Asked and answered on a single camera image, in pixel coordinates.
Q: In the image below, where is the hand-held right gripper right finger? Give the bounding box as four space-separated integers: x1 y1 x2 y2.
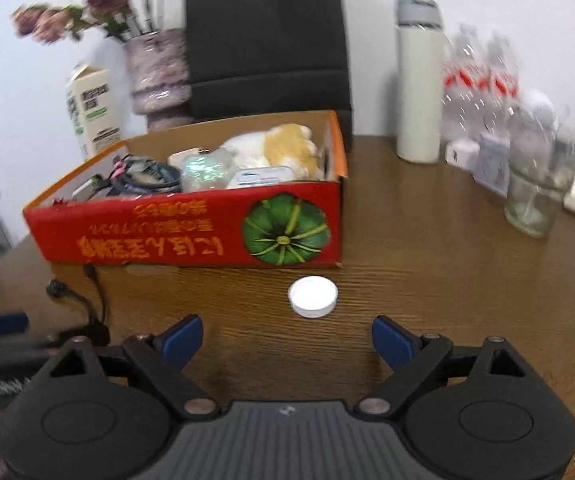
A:
352 315 541 418

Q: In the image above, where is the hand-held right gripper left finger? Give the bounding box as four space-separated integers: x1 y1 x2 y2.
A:
35 314 218 421

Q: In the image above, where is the white round cap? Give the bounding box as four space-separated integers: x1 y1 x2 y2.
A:
288 276 339 319

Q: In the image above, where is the red orange cardboard box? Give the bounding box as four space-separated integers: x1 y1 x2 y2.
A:
22 109 349 269

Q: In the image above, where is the wooden desktop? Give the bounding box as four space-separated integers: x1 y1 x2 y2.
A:
0 135 575 466

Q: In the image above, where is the iridescent green white pouch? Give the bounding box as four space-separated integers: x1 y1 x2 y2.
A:
182 149 241 192

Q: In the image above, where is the white plug adapter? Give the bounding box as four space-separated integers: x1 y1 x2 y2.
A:
168 146 211 167

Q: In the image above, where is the clear glass cup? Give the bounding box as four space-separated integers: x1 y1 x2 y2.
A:
505 125 575 238

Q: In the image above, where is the white charger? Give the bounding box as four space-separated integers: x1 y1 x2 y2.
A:
445 140 483 170

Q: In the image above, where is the small lilac box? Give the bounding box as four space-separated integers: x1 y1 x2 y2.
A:
475 132 513 196

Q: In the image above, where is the yellow white plush toy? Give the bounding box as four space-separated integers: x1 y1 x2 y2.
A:
220 123 325 181

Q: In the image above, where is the white milk carton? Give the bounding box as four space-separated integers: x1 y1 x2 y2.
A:
65 63 123 161

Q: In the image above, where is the white bottle with grey lid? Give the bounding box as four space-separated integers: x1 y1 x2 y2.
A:
395 0 443 164

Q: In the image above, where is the clear red label water bottle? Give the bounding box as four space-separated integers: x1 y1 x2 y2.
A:
482 32 522 136
441 24 488 143

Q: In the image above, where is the patterned purple vase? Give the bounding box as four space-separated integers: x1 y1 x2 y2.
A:
124 29 193 131

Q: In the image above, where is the white round device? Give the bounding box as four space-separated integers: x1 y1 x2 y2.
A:
517 89 558 131

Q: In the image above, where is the black paper bag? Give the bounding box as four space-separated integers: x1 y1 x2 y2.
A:
182 0 353 151

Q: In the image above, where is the dried pink flower bouquet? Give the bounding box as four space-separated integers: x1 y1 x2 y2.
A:
12 0 168 46

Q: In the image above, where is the black cable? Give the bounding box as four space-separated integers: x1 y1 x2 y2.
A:
46 264 112 348

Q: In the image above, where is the dark cable bundle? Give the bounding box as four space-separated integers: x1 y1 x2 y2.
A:
100 155 184 196

